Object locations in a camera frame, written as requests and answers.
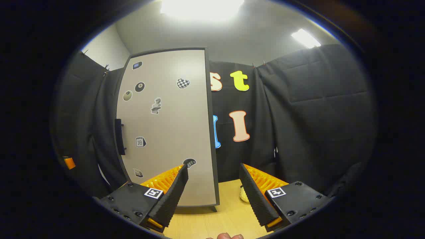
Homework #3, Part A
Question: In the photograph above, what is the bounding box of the black backdrop cloth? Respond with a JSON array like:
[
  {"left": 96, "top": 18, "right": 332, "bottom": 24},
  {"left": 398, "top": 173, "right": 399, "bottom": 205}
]
[{"left": 50, "top": 43, "right": 379, "bottom": 199}]

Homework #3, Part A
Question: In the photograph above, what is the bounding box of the black cabinet door handle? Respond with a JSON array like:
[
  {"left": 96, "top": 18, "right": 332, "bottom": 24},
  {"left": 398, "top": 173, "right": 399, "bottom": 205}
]
[{"left": 115, "top": 119, "right": 127, "bottom": 156}]

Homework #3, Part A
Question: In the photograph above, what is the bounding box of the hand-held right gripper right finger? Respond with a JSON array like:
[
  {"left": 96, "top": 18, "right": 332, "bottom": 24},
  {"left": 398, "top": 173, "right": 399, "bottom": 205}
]
[{"left": 239, "top": 164, "right": 332, "bottom": 232}]

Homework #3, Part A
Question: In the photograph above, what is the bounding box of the small ceiling light panel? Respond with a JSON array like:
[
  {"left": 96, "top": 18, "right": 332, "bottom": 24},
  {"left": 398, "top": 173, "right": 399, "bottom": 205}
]
[{"left": 292, "top": 29, "right": 321, "bottom": 48}]

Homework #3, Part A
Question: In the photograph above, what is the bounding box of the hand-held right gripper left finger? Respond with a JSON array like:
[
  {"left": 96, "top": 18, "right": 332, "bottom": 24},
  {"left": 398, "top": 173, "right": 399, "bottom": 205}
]
[{"left": 96, "top": 165, "right": 189, "bottom": 233}]

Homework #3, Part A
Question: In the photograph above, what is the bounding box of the grey cabinet door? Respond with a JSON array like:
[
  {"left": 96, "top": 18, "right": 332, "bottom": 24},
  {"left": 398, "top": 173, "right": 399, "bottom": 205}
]
[{"left": 115, "top": 49, "right": 217, "bottom": 207}]

